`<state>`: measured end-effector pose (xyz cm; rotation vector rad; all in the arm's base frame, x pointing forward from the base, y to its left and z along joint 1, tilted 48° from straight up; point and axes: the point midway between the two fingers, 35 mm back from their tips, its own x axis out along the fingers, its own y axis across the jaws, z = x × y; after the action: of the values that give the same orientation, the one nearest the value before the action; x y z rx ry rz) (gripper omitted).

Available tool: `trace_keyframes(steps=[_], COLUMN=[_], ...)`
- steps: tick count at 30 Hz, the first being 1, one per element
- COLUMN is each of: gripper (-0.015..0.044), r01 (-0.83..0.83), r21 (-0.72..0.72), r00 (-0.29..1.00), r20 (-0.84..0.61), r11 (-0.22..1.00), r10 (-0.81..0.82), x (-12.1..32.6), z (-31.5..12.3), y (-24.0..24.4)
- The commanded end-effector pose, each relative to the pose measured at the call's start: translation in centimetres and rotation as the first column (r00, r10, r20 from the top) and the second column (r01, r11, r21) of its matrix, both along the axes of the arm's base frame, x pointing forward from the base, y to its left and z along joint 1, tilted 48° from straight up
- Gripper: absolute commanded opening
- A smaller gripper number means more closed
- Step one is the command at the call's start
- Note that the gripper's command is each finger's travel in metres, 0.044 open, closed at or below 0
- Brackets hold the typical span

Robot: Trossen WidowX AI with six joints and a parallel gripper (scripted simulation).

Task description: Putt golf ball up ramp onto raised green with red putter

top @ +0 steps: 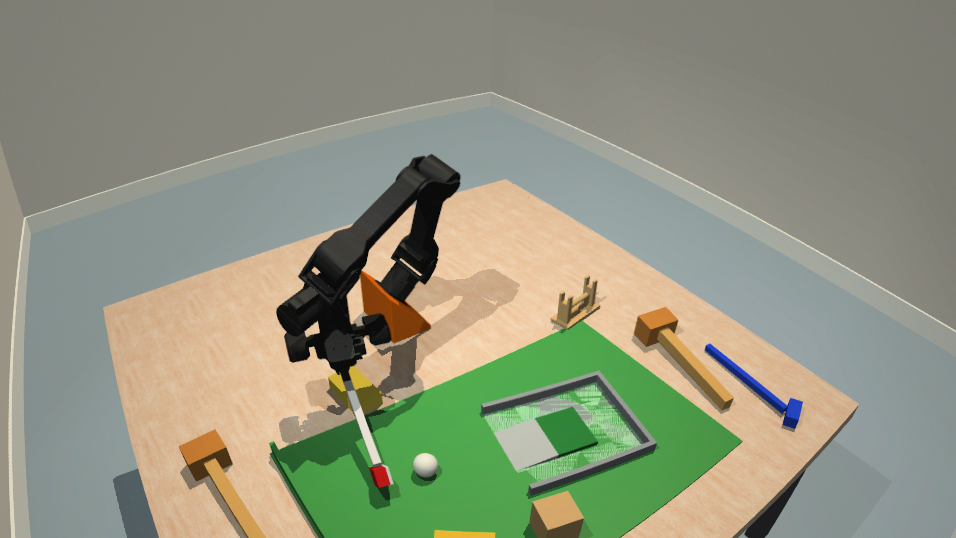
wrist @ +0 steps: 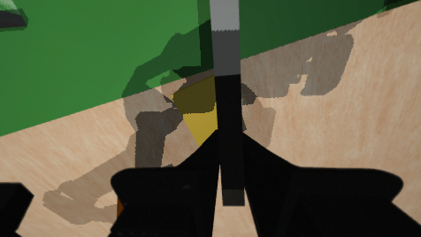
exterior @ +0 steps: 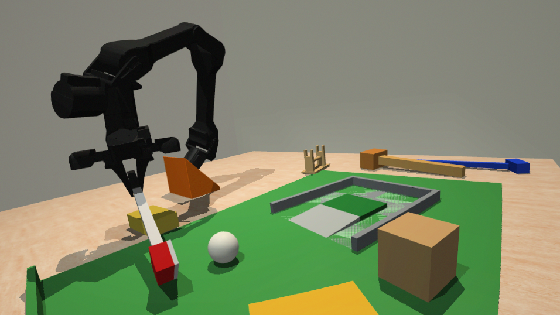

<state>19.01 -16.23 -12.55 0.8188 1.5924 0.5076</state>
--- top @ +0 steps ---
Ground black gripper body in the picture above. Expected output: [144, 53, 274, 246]
[284, 304, 392, 363]

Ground yellow block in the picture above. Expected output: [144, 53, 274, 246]
[328, 366, 383, 414]

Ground green mat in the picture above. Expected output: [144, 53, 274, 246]
[279, 320, 743, 538]

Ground white golf ball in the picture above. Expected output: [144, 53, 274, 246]
[413, 453, 438, 478]

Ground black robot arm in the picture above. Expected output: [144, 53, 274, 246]
[276, 154, 460, 370]

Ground red putter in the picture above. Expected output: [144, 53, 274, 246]
[339, 367, 394, 488]

